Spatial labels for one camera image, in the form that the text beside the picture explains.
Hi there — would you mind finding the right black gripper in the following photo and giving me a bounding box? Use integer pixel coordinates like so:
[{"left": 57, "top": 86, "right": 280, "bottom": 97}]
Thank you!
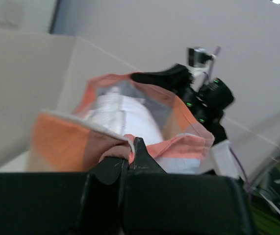
[{"left": 131, "top": 64, "right": 234, "bottom": 142}]

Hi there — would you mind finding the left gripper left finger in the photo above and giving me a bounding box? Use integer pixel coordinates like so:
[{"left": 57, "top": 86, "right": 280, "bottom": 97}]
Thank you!
[{"left": 0, "top": 157, "right": 128, "bottom": 235}]

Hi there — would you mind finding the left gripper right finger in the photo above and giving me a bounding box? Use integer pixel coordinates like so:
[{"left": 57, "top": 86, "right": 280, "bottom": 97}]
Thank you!
[{"left": 121, "top": 138, "right": 255, "bottom": 235}]

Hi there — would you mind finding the checkered orange blue pillowcase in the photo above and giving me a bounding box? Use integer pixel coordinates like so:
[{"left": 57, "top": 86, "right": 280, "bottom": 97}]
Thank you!
[{"left": 26, "top": 74, "right": 214, "bottom": 174}]

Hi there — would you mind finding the white pillow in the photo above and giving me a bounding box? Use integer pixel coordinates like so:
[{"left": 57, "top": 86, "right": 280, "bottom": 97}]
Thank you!
[{"left": 84, "top": 87, "right": 163, "bottom": 145}]

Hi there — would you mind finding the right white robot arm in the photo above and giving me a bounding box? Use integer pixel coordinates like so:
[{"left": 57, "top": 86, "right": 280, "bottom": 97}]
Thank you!
[{"left": 131, "top": 64, "right": 239, "bottom": 179}]

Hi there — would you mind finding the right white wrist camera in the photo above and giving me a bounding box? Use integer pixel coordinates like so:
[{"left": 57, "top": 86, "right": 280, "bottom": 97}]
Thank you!
[{"left": 187, "top": 47, "right": 220, "bottom": 89}]

